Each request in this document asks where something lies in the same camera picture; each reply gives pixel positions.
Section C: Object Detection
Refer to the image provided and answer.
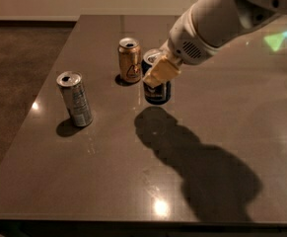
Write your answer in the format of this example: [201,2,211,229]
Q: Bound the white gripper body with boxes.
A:
[161,6,220,65]

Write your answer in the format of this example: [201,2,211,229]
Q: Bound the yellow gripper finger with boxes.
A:
[142,53,181,88]

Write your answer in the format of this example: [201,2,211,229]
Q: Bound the blue pepsi can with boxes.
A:
[141,48,171,105]

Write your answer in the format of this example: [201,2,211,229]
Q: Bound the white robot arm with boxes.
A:
[143,0,287,88]

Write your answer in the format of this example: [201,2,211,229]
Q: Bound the orange soda can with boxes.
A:
[118,38,141,84]

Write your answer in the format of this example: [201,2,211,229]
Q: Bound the silver energy drink can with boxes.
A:
[56,71,93,127]

